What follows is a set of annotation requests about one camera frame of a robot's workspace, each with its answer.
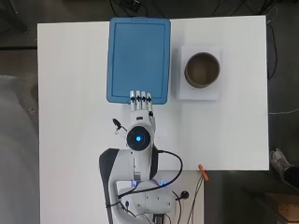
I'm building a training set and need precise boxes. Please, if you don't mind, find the brown round tub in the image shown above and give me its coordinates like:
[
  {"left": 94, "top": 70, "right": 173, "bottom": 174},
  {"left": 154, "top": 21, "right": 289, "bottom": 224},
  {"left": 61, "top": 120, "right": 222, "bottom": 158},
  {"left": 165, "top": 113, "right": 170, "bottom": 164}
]
[{"left": 183, "top": 51, "right": 221, "bottom": 90}]

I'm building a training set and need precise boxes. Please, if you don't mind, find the white floor cable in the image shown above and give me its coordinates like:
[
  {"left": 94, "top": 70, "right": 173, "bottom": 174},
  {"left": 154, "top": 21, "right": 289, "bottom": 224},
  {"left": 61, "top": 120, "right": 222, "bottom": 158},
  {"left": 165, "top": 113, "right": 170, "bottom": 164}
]
[{"left": 268, "top": 108, "right": 299, "bottom": 116}]

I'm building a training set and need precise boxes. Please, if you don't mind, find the blue plastic box lid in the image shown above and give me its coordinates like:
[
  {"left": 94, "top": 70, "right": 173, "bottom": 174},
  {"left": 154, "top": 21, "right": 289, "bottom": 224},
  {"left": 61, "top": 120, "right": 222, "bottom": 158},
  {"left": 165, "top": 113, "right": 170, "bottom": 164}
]
[{"left": 106, "top": 17, "right": 172, "bottom": 105}]

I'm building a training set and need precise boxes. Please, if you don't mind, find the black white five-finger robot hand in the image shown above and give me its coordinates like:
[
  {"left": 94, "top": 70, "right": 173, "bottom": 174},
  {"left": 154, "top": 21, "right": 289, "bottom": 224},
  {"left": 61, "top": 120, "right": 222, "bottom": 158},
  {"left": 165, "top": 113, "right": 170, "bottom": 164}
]
[{"left": 129, "top": 90, "right": 157, "bottom": 133}]

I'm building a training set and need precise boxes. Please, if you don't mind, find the black floor cable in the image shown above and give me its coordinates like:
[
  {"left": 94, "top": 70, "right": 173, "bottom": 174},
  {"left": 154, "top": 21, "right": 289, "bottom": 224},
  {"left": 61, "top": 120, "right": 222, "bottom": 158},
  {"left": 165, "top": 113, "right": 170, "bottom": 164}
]
[{"left": 265, "top": 13, "right": 278, "bottom": 80}]

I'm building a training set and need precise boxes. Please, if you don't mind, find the small black cable connector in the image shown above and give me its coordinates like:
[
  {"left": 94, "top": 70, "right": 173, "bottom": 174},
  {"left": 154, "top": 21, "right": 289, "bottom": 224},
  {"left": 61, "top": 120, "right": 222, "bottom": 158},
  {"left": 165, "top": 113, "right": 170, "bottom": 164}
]
[{"left": 112, "top": 118, "right": 123, "bottom": 132}]

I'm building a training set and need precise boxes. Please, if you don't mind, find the brown wooden crate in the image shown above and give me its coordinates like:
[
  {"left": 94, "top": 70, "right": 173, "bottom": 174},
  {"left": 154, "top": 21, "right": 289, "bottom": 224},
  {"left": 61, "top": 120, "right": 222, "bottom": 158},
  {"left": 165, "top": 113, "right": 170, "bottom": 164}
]
[{"left": 269, "top": 192, "right": 299, "bottom": 224}]

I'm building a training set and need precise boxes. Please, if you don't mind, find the person's shoe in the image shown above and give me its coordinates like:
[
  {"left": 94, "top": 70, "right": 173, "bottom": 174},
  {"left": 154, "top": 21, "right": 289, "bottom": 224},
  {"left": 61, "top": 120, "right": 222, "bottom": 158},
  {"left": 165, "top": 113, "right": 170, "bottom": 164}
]
[{"left": 269, "top": 147, "right": 294, "bottom": 182}]

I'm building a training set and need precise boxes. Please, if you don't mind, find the white flat stand box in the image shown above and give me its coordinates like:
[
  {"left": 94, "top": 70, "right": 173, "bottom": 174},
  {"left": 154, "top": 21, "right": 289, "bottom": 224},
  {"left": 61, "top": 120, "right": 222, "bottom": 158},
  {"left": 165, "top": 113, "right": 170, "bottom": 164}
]
[{"left": 177, "top": 45, "right": 223, "bottom": 102}]

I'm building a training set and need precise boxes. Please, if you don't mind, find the orange clamp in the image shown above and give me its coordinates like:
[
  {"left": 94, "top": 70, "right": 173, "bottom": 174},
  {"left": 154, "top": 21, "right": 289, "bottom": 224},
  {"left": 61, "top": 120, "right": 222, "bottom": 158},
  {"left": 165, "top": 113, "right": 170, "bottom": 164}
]
[{"left": 197, "top": 164, "right": 210, "bottom": 182}]

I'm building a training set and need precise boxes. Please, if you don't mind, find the grey hanging sheet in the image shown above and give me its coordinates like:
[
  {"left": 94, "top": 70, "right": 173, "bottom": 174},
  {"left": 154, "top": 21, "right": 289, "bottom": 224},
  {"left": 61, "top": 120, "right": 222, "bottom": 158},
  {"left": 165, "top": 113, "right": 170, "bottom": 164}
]
[{"left": 0, "top": 74, "right": 40, "bottom": 224}]

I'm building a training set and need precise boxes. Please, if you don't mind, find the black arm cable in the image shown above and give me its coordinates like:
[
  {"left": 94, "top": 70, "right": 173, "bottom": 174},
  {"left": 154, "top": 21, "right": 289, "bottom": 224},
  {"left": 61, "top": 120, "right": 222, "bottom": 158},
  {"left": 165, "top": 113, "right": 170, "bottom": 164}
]
[{"left": 106, "top": 149, "right": 184, "bottom": 209}]

